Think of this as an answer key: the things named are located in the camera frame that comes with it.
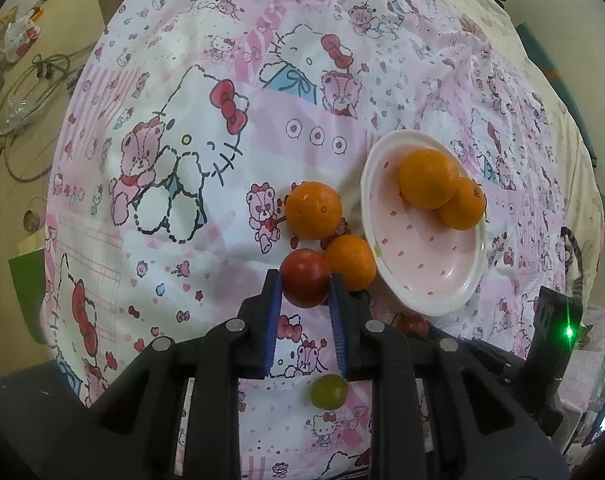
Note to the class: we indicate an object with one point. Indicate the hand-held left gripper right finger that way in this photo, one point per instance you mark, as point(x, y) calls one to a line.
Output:
point(338, 320)

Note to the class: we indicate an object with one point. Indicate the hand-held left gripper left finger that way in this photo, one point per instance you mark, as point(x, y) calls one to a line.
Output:
point(273, 320)

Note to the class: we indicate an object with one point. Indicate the large red tomato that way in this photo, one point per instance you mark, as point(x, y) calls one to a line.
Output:
point(306, 278)

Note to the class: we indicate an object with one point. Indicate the small green tomato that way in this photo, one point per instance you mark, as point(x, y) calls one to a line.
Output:
point(328, 392)

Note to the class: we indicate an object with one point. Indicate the small red cherry tomato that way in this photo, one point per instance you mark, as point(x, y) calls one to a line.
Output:
point(413, 324)

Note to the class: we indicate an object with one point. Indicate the pink dotted oval plate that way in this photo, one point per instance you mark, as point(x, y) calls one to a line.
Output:
point(422, 260)

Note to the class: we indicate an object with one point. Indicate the tabby cat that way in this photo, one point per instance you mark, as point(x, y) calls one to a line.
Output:
point(576, 265)

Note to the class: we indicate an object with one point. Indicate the pink cartoon printed blanket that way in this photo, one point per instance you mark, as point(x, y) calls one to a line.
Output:
point(192, 260)

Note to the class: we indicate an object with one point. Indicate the large orange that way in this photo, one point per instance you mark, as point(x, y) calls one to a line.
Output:
point(427, 178)

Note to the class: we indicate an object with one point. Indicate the green board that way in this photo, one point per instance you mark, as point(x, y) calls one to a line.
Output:
point(26, 277)

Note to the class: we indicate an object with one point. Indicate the teal mat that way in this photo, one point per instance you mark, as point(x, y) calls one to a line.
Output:
point(544, 57)

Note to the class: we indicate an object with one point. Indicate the clear plastic cover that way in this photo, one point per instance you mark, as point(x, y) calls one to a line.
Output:
point(17, 110)

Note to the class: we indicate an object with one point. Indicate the white red plastic bag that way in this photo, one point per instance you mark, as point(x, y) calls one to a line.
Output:
point(20, 35)

